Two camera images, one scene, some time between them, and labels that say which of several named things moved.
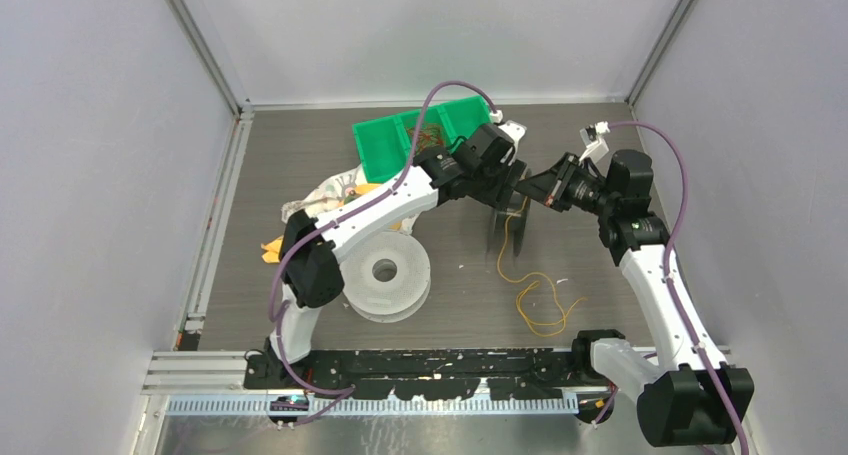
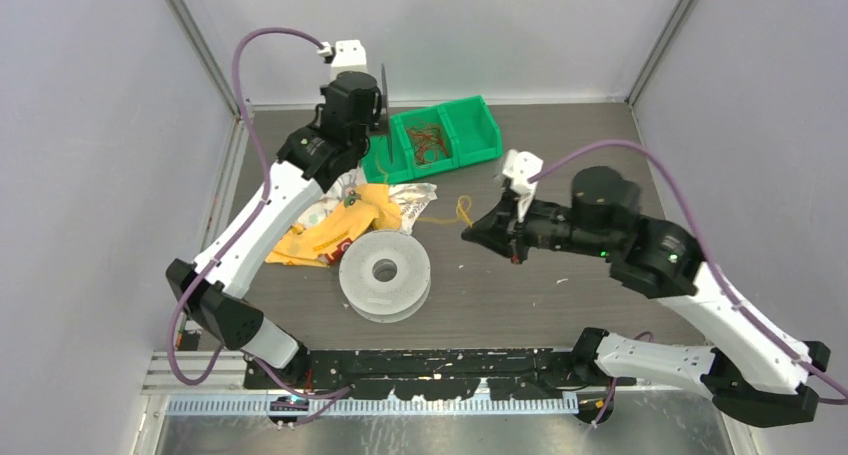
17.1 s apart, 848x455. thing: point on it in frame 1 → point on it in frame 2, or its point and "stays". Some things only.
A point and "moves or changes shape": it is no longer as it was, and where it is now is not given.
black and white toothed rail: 495,374 stays
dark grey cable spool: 508,229 moves or changes shape
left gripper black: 509,175 → 372,125
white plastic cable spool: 386,277 stays
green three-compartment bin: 386,144 stays
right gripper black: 551,186 → 498,229
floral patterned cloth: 330,193 stays
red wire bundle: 431,135 stays
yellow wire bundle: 550,329 → 464,206
